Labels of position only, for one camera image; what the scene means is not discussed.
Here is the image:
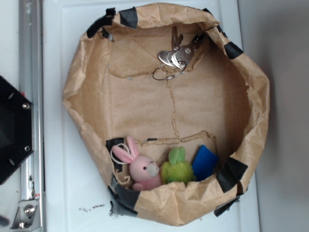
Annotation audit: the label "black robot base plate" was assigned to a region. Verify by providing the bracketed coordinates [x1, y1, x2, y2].
[0, 77, 33, 184]

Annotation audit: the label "aluminium extrusion rail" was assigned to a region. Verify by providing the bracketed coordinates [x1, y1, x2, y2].
[18, 0, 44, 200]

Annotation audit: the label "green plush toy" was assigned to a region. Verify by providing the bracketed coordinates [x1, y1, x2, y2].
[161, 146, 197, 185]

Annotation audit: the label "metal corner bracket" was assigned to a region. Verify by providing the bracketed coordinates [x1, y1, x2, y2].
[10, 200, 41, 232]

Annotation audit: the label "brown paper bag bin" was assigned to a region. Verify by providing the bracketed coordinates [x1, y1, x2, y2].
[63, 3, 270, 226]

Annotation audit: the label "blue sponge block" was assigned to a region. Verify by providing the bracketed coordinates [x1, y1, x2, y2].
[192, 145, 219, 182]

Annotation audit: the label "pink plush bunny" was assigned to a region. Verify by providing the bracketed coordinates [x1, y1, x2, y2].
[110, 136, 162, 191]

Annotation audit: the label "silver keys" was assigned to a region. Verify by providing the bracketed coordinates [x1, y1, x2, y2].
[152, 26, 205, 81]

